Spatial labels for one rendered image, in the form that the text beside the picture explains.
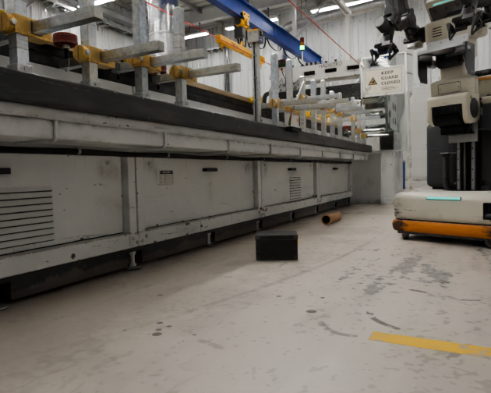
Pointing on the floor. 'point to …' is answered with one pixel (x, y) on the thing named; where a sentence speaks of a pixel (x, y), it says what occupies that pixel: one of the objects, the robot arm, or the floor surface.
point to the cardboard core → (330, 217)
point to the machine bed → (130, 194)
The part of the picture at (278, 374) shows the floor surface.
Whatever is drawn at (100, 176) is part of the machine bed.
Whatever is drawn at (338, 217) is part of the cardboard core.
